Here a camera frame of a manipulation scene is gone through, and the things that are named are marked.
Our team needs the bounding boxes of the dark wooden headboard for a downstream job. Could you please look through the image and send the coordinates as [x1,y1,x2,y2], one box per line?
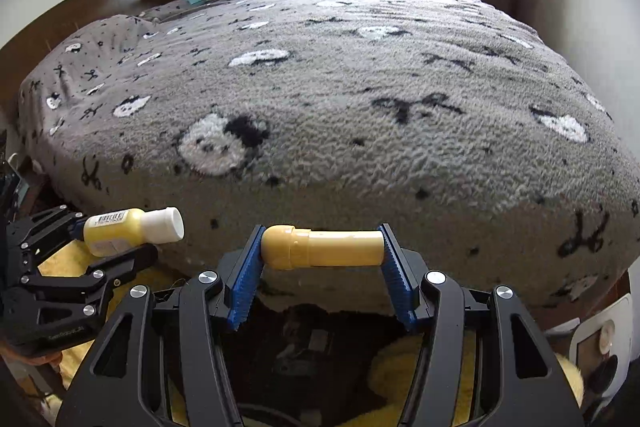
[1,0,175,122]

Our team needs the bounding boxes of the yellow bottle white cap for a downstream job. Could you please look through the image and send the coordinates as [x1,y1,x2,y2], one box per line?
[81,207,184,258]

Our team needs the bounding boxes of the small yellow tube bottle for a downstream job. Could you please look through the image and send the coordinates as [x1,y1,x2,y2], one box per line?
[260,225,385,271]

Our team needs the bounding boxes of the person's left hand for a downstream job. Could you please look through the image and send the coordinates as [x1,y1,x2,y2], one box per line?
[20,351,63,366]

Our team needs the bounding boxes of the grey fluffy cat-pattern blanket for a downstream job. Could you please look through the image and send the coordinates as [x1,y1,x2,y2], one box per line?
[18,0,639,308]

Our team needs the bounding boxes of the white appliance on floor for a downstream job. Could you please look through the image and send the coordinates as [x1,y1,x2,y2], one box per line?
[544,293,639,425]

